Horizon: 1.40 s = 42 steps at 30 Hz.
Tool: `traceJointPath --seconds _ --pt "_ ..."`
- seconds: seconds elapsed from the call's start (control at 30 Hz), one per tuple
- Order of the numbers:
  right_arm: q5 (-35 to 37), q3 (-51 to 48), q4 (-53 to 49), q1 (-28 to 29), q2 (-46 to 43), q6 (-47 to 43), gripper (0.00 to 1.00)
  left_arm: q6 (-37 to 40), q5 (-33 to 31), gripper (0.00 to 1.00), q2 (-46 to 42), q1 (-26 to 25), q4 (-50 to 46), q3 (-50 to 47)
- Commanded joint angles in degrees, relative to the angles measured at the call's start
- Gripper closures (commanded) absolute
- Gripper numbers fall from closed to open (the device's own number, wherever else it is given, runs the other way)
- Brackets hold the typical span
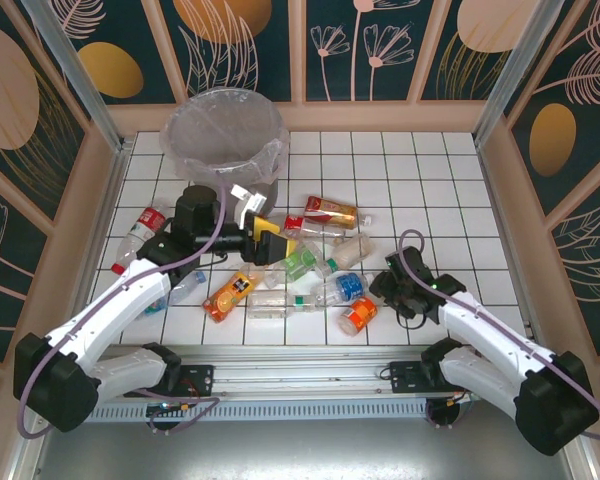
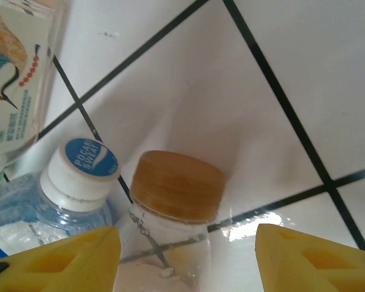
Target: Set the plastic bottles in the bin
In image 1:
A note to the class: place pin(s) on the clear bottle green label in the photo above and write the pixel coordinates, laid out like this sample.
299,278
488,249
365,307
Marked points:
297,262

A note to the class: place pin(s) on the red label cola bottle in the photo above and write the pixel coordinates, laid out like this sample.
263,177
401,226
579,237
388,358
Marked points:
295,222

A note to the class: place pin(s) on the clear bottle blue label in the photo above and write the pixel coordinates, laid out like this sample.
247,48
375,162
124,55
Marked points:
351,285

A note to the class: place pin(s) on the orange label drink bottle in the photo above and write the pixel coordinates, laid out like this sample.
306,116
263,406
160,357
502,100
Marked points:
362,312

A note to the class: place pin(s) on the milky white drink bottle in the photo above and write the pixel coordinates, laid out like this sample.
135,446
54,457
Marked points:
352,250

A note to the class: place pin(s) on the red label Nongfu water bottle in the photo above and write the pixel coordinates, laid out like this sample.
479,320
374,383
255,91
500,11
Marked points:
147,222

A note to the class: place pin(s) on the clear bottle green cap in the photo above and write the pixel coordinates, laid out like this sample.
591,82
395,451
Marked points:
270,302

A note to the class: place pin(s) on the red gold tea bottle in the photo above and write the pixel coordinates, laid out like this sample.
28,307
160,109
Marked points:
330,210

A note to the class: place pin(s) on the orange juice bottle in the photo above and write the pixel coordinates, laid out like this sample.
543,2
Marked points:
227,295

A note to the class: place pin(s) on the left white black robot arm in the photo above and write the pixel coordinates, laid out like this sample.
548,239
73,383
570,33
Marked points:
120,300

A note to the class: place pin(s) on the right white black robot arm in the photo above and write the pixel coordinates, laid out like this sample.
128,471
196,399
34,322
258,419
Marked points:
480,370

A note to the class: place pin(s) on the grey plastic bin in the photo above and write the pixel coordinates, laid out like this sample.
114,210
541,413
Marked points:
270,195

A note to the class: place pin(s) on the clear plastic bin liner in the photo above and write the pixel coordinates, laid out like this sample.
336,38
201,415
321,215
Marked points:
220,125

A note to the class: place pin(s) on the clear bottle colourful label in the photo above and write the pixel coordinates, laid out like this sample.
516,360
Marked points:
187,287

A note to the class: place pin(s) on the grey metal plate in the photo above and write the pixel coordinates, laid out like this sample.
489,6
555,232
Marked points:
300,450

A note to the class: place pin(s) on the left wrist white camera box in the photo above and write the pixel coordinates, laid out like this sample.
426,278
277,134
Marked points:
247,202

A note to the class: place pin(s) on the aluminium side rail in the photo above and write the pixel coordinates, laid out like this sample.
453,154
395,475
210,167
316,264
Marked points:
102,225
504,225

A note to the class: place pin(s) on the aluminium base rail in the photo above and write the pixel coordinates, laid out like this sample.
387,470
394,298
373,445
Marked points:
300,372

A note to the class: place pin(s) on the aluminium frame post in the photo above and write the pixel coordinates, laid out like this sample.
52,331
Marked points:
522,75
77,77

